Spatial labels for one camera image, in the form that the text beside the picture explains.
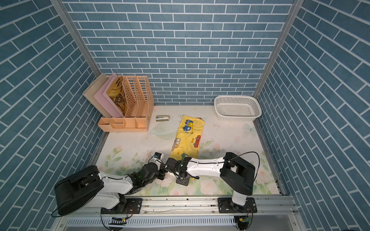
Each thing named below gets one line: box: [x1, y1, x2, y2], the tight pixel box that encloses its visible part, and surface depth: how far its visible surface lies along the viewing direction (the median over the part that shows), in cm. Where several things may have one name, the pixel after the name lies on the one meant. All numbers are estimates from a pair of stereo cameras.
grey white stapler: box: [155, 115, 170, 122], surface depth 112 cm
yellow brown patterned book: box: [106, 75, 127, 116], surface depth 103 cm
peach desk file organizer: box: [98, 75, 155, 133], surface depth 107 cm
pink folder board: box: [93, 72, 124, 118], surface depth 94 cm
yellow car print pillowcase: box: [170, 114, 206, 161], surface depth 101 cm
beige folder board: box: [82, 72, 112, 118], surface depth 94 cm
